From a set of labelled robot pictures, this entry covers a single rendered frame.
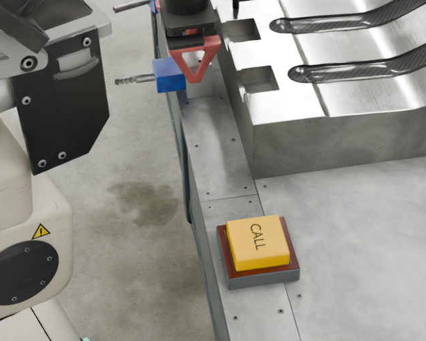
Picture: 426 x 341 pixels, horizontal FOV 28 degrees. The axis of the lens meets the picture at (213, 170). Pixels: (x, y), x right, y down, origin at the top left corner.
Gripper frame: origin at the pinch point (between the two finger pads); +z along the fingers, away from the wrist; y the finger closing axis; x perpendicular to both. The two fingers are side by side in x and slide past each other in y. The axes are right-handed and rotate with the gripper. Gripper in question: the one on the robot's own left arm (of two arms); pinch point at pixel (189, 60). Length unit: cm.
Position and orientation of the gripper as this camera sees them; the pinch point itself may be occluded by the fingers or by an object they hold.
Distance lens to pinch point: 116.5
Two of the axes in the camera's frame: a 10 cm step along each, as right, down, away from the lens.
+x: -9.8, 1.6, -1.2
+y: -2.0, -6.7, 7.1
